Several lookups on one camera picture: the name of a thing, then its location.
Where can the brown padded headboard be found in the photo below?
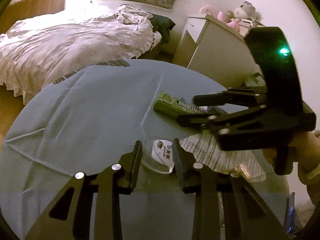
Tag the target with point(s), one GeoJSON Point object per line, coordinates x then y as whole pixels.
{"type": "Point", "coordinates": [24, 9]}

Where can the white cabinet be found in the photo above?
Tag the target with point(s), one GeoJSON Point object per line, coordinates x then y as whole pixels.
{"type": "Point", "coordinates": [214, 50]}

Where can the person right hand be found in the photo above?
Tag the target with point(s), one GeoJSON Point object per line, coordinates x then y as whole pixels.
{"type": "Point", "coordinates": [305, 148]}

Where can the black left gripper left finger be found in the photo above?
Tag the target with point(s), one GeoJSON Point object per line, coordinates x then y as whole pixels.
{"type": "Point", "coordinates": [90, 202]}

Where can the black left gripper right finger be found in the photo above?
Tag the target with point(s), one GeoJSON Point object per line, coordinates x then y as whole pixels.
{"type": "Point", "coordinates": [246, 215]}

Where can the grey plush toy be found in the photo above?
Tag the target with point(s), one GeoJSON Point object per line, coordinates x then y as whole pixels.
{"type": "Point", "coordinates": [245, 10]}

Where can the pink plush toy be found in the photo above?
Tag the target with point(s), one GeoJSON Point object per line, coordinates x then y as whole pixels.
{"type": "Point", "coordinates": [227, 18]}

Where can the green gum box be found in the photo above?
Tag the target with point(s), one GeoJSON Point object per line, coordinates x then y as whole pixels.
{"type": "Point", "coordinates": [173, 107]}

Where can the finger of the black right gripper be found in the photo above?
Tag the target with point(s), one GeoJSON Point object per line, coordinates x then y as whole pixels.
{"type": "Point", "coordinates": [232, 98]}
{"type": "Point", "coordinates": [209, 120]}

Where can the dark green clothing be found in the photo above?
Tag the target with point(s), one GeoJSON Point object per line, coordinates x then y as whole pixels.
{"type": "Point", "coordinates": [163, 25]}

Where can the white ruffled duvet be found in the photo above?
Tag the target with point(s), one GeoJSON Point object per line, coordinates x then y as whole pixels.
{"type": "Point", "coordinates": [39, 50]}

